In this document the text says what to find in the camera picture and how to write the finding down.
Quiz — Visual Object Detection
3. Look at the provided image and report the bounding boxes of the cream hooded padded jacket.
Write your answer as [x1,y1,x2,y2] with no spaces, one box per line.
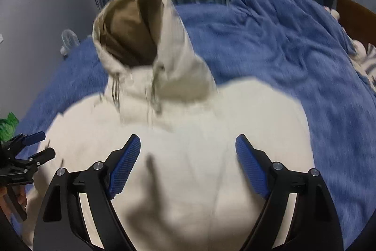
[22,0,314,250]

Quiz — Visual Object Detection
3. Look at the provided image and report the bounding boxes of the person's left hand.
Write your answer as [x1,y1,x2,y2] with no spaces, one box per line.
[0,186,27,218]

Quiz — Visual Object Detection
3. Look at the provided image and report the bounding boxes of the green plastic bag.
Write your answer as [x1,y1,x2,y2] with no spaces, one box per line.
[0,112,19,143]

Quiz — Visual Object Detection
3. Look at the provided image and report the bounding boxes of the small white fan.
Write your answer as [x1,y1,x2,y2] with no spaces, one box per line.
[60,29,80,57]

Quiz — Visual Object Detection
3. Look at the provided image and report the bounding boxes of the striped printed cloth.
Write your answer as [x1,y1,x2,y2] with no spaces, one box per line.
[350,40,376,90]

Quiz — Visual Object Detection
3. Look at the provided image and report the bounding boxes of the blue fleece bed blanket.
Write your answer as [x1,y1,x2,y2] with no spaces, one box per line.
[18,0,375,248]

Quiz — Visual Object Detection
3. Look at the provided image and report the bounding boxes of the brown wooden bed frame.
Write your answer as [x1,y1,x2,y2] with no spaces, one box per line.
[336,0,376,47]

